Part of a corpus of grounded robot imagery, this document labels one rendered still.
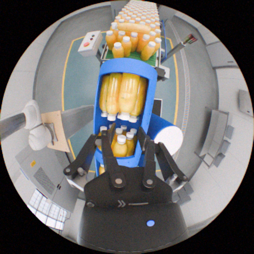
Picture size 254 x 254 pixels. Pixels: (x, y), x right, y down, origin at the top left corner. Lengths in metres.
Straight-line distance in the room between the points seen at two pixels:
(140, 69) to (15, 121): 0.70
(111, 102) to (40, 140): 0.60
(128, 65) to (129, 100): 0.13
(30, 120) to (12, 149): 2.29
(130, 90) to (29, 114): 0.65
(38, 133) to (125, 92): 0.66
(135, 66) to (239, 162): 3.40
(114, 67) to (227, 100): 3.34
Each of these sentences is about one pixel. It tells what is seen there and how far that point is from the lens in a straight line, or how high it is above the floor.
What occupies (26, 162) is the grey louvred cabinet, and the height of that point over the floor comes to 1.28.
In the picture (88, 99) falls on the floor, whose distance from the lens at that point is 1.65.
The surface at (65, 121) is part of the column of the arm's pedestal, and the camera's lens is 0.85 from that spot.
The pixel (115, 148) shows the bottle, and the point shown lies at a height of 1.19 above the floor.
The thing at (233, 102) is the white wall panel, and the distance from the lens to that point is 3.33.
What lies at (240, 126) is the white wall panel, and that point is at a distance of 3.22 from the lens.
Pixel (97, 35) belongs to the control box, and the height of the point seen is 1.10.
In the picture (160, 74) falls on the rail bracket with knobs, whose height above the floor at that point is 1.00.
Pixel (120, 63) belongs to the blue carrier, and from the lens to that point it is 0.31.
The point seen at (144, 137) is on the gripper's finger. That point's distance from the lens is 0.16.
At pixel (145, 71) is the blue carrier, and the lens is 0.32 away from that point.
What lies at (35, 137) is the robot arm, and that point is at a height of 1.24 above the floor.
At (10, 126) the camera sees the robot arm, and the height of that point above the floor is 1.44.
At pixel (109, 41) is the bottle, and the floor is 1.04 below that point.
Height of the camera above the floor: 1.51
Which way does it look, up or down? 71 degrees down
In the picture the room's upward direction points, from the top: 173 degrees clockwise
